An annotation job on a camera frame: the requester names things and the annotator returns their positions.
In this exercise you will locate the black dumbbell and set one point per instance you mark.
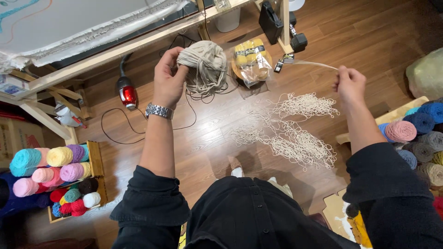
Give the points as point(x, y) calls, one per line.
point(298, 40)

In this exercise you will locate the dark blue yarn heap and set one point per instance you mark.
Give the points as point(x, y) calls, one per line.
point(20, 204)

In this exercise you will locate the brown cardboard box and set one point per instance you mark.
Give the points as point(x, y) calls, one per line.
point(17, 138)

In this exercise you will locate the white tufting cloth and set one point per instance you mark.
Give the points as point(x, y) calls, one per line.
point(69, 27)

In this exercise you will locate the wooden tufting frame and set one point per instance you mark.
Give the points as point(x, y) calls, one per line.
point(114, 52)

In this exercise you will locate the wooden crate of colourful yarn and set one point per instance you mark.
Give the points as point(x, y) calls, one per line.
point(62, 173)

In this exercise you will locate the person's white sock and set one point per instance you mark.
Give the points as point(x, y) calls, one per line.
point(282, 186)
point(237, 172)

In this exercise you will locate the plastic bag of yellow yarn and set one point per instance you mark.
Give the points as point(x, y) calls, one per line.
point(251, 58)

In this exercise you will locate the silver metal wristwatch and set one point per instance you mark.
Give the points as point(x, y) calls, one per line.
point(160, 111)

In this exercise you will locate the loose beige yarn pile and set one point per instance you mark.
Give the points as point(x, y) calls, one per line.
point(294, 138)

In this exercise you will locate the beige yarn strand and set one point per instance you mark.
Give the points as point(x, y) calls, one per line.
point(316, 64)

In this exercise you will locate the person's left hand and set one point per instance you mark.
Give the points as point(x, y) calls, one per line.
point(166, 83)

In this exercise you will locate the light wooden board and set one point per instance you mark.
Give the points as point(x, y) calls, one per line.
point(391, 116)

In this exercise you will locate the blue printed packet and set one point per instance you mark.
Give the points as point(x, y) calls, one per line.
point(12, 86)

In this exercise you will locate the black plastic case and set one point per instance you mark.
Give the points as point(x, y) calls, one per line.
point(270, 20)

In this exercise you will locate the red handheld vacuum cleaner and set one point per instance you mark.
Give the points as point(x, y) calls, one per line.
point(127, 93)

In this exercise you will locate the green plastic bag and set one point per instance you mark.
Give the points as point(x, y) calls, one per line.
point(426, 74)

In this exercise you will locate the person's black shirt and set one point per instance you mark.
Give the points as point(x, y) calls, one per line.
point(249, 218)

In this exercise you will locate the person's right hand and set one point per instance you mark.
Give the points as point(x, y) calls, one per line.
point(352, 84)

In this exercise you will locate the white waste bin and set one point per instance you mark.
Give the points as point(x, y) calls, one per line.
point(227, 20)

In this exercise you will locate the heap of blue grey yarn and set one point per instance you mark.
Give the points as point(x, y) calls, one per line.
point(420, 138)

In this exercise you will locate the beige yarn ball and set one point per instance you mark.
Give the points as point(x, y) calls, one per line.
point(204, 67)

